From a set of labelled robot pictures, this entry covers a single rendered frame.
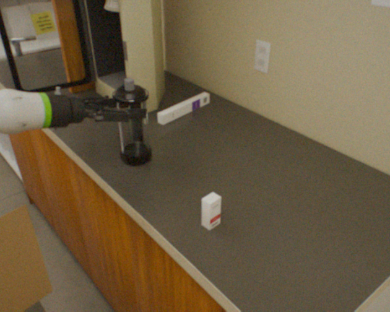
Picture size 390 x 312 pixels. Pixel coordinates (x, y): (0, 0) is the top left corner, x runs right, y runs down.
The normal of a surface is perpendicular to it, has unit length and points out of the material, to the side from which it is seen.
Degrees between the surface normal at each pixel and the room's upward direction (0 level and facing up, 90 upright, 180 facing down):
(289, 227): 0
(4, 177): 0
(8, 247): 90
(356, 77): 90
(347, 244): 0
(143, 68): 90
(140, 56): 90
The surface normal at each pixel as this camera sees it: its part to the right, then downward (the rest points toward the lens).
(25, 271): 0.73, 0.37
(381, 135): -0.77, 0.35
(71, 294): 0.00, -0.84
